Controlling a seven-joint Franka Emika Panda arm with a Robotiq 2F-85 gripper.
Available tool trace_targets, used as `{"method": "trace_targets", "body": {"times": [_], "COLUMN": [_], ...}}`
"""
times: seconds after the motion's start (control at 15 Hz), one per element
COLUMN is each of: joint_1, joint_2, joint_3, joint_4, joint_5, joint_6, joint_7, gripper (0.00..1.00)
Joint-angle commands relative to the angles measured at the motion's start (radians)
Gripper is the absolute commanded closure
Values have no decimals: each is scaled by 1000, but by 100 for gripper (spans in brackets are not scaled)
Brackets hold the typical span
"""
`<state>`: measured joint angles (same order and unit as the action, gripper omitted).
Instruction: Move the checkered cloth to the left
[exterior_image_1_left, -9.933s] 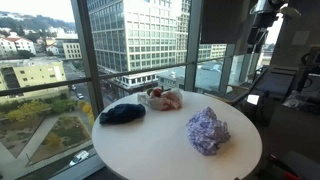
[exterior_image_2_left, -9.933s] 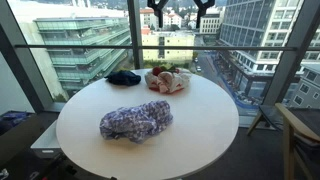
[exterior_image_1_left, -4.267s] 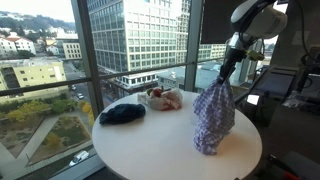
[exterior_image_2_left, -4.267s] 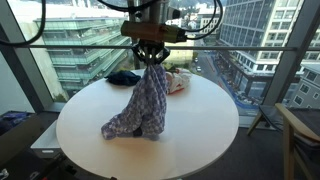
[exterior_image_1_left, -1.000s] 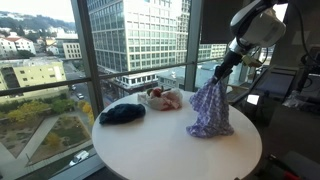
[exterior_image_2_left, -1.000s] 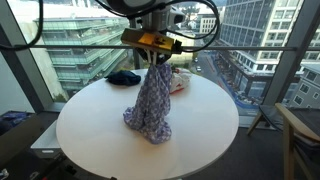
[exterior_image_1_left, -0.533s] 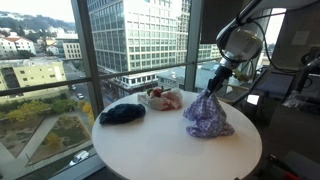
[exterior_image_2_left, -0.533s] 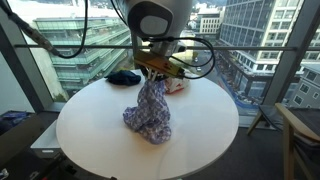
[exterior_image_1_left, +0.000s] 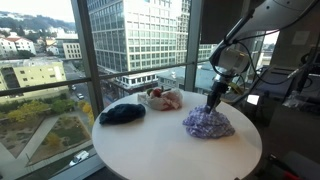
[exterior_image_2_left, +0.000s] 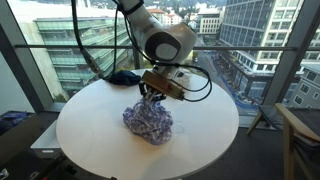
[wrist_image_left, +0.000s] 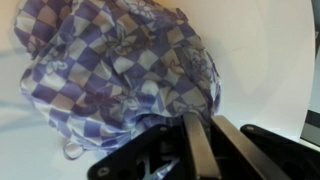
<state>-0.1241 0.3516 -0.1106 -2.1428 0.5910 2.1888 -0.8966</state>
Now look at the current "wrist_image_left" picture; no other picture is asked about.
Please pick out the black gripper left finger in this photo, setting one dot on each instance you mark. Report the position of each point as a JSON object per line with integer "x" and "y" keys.
{"x": 200, "y": 153}

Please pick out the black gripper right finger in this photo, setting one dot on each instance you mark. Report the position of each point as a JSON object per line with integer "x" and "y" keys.
{"x": 246, "y": 150}

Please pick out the purple white checkered cloth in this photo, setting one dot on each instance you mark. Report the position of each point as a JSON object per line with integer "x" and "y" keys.
{"x": 110, "y": 66}

